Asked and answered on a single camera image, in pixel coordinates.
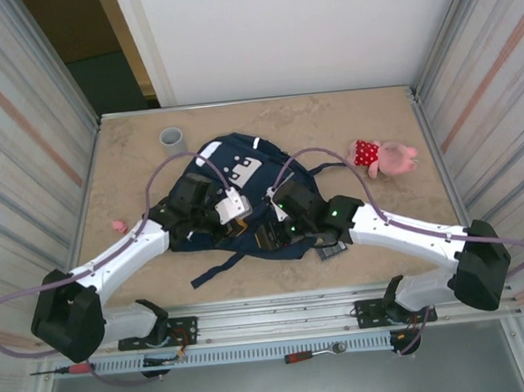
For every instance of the clear plastic pen box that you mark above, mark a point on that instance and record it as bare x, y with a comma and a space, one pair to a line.
332, 250

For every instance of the navy blue backpack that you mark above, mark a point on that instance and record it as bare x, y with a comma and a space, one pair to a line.
251, 169

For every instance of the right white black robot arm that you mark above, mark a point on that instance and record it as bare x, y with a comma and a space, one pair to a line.
406, 234

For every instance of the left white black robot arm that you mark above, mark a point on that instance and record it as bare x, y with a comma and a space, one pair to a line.
126, 256

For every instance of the grey plastic cup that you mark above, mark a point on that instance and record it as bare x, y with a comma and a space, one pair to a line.
172, 139

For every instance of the small pink pig figure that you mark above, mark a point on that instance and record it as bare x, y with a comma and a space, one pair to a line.
119, 226

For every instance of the pink plush toy red dress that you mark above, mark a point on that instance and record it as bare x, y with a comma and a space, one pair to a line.
390, 156

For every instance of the aluminium rail frame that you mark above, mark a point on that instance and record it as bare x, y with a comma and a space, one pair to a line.
276, 315

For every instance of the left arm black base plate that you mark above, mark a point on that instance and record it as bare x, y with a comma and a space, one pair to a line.
184, 331

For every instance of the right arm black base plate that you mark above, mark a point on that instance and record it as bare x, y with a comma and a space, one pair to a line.
369, 314

